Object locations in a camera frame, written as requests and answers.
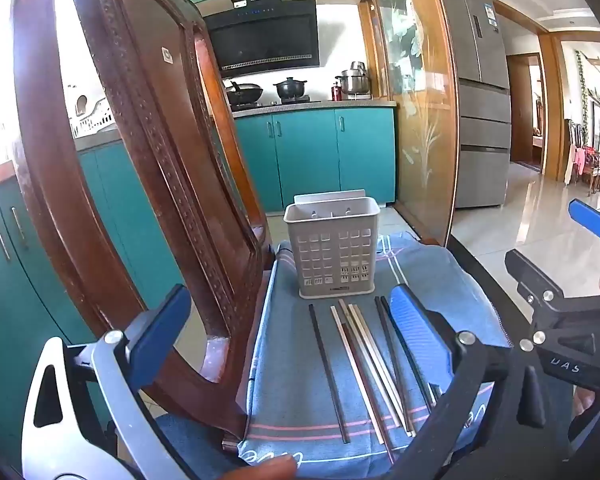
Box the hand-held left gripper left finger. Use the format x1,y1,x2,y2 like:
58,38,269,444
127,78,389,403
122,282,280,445
22,284,193,480

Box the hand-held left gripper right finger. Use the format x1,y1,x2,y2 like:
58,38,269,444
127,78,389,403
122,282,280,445
375,284,512,480

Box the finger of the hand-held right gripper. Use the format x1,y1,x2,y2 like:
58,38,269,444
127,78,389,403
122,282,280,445
504,249,600,332
568,199,600,242

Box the black chopstick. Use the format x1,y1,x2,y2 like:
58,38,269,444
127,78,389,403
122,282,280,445
375,296,414,432
381,296,437,407
308,304,352,445

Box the brown chopstick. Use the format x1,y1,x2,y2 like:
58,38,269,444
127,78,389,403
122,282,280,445
341,321,396,464

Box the grey plastic utensil basket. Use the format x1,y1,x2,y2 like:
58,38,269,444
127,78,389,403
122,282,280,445
283,189,381,299

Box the person's left hand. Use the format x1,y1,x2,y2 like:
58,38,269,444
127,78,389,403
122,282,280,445
219,455,298,480

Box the wooden dining chairs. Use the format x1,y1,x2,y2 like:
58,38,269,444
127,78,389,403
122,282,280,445
564,119,600,197

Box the blue denim cloth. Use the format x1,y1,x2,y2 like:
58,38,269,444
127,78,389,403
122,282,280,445
152,411,253,480

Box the green hanging vine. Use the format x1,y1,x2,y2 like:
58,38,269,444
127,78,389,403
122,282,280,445
574,49,593,147

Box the blue striped towel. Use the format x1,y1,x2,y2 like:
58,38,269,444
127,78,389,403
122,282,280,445
237,232,511,480

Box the teal side cabinets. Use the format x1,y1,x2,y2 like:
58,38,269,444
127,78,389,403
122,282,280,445
0,139,183,466

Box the grey refrigerator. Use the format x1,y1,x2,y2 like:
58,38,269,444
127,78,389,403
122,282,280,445
437,0,512,210

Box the etched glass sliding door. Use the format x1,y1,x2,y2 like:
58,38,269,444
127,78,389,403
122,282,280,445
358,0,459,247

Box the teal base cabinets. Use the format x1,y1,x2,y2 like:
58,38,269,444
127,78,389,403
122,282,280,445
231,107,397,212

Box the white dish rack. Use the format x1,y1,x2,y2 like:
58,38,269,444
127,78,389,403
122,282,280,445
67,82,117,139

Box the carved wooden chair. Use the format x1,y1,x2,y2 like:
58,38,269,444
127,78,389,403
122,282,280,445
12,0,273,453

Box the gas stove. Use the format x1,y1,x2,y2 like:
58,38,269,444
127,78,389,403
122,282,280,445
227,95,312,112

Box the black wok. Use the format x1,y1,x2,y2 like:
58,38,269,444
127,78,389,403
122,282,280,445
224,81,264,107

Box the large steel pot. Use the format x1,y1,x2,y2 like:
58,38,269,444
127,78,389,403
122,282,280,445
335,72,371,96

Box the black cooking pot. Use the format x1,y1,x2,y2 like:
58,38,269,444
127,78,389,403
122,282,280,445
273,77,309,101

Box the black range hood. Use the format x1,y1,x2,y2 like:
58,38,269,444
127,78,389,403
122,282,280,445
203,0,321,72

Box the wooden door frame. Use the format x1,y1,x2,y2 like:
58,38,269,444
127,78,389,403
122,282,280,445
492,2,567,187

